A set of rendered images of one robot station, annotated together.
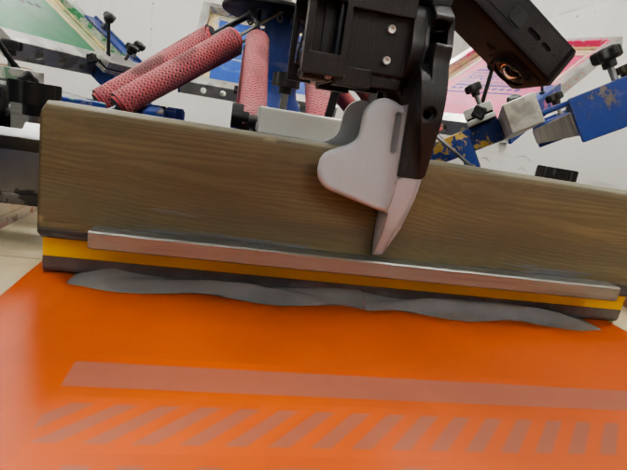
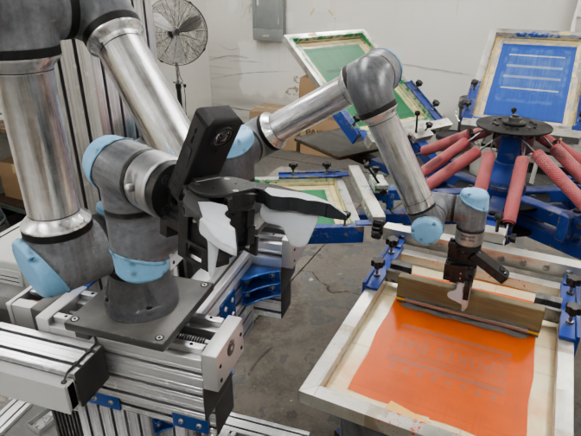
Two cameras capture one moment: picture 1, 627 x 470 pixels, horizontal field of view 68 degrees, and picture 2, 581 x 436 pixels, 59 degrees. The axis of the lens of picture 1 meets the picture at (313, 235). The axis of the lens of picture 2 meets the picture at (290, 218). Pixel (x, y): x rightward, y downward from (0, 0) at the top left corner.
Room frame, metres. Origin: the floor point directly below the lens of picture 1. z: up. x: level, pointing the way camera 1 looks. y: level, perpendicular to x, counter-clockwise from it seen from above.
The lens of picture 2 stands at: (-1.00, -0.42, 1.89)
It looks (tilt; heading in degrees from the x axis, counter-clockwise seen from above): 26 degrees down; 38
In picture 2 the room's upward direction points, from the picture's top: straight up
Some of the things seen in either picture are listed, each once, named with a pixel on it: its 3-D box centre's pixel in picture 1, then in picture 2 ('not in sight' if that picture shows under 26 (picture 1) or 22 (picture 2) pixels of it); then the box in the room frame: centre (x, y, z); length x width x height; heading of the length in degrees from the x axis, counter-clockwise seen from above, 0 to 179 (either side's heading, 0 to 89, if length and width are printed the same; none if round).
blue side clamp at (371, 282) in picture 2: not in sight; (383, 271); (0.36, 0.26, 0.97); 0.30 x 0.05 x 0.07; 12
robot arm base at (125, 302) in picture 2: not in sight; (139, 280); (-0.48, 0.39, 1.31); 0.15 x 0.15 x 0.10
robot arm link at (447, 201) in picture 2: not in sight; (433, 208); (0.25, 0.07, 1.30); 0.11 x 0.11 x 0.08; 17
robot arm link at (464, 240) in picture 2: not in sight; (469, 236); (0.30, -0.02, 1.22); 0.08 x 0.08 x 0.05
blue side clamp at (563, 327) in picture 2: not in sight; (567, 315); (0.48, -0.28, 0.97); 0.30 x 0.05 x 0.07; 12
